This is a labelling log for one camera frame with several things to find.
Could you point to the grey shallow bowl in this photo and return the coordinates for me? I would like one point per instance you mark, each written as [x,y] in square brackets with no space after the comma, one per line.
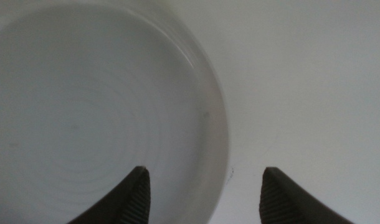
[84,109]

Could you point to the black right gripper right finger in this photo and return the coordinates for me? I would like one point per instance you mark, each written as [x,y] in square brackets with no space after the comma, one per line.
[280,202]

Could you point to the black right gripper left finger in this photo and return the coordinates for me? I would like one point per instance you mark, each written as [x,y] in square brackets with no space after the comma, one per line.
[131,199]

